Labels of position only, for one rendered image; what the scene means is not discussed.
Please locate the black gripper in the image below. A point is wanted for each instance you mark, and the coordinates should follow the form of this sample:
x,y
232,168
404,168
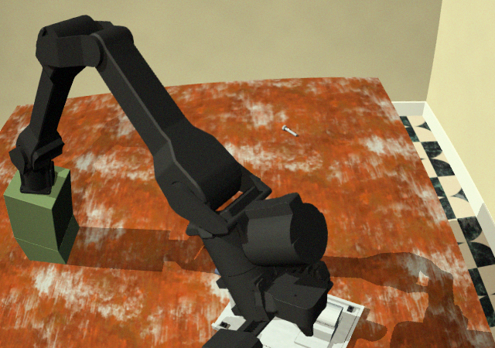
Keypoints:
x,y
241,288

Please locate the white bolt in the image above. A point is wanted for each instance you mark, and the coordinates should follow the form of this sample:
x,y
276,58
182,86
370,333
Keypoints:
x,y
285,128

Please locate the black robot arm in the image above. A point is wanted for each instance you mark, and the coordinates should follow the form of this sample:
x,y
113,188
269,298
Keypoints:
x,y
195,172

